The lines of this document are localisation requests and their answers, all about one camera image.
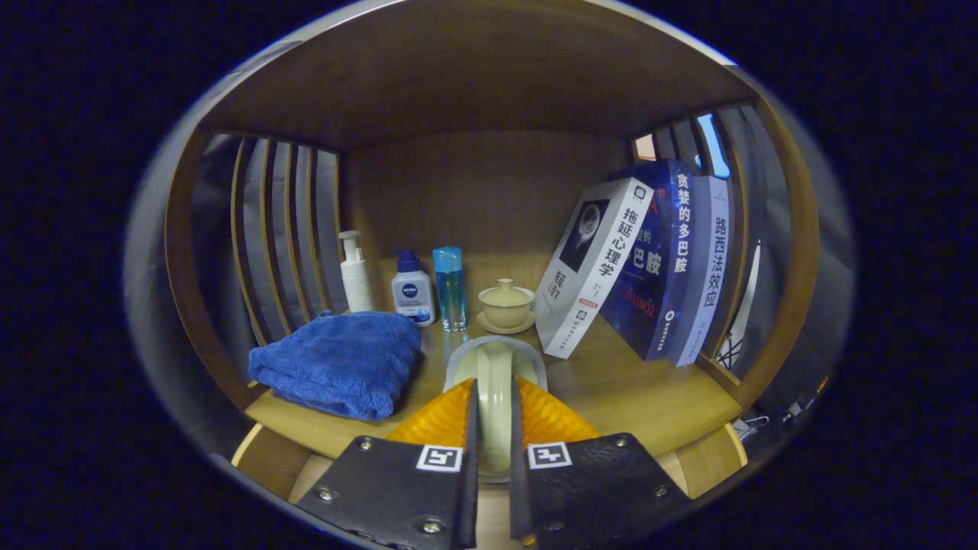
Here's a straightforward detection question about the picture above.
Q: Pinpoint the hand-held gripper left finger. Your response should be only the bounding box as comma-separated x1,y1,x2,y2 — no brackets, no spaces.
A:
296,377,479,549

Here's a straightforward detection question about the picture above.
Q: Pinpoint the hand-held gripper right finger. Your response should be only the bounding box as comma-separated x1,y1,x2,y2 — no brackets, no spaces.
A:
510,374,692,549

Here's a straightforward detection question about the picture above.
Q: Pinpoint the wooden countertop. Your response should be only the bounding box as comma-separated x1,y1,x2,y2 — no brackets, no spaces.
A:
244,252,746,459

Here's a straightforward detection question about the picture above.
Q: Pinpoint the brown wooden cabinet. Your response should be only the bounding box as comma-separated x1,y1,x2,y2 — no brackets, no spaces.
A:
164,0,822,501

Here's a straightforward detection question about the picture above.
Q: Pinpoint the blue folded towel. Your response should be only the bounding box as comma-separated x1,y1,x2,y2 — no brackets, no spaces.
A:
248,310,423,422

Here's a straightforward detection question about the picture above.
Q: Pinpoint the beige lidded teacup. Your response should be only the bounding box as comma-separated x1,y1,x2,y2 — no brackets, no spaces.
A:
478,278,536,335

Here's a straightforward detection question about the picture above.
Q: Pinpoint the clear blue bottle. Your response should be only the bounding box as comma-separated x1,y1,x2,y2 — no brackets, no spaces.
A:
432,246,468,334

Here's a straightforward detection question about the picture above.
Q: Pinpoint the white bottle with blue cap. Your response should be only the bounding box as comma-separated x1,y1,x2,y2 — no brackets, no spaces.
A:
391,250,436,328

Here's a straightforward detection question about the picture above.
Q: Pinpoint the white book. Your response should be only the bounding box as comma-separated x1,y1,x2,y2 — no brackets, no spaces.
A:
533,177,655,360

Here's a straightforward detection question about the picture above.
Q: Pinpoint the white pump bottle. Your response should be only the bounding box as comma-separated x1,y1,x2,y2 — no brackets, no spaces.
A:
338,230,375,314

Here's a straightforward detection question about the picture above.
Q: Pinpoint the black light stand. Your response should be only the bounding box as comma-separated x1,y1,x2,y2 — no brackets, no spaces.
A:
718,321,757,369

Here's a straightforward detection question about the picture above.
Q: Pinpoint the dark blue book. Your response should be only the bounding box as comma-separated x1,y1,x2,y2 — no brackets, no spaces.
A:
600,159,698,362

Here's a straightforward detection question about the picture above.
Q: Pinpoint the pale lavender book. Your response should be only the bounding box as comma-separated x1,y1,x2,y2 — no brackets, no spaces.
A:
672,176,732,367

